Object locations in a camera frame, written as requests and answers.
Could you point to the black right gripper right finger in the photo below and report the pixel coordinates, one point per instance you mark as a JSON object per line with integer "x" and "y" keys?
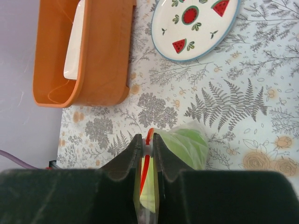
{"x": 169, "y": 187}

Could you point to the orange plastic tub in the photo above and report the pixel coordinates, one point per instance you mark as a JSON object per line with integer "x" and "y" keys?
{"x": 103, "y": 57}

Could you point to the round watermelon pattern plate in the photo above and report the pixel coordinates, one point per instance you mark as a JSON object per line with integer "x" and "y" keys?
{"x": 183, "y": 30}

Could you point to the clear orange zip top bag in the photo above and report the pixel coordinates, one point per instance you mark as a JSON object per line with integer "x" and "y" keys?
{"x": 144, "y": 215}

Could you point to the fake green lime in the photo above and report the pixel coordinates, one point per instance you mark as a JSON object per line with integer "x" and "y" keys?
{"x": 186, "y": 144}

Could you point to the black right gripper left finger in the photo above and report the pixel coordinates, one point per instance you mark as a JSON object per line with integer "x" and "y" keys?
{"x": 119, "y": 188}

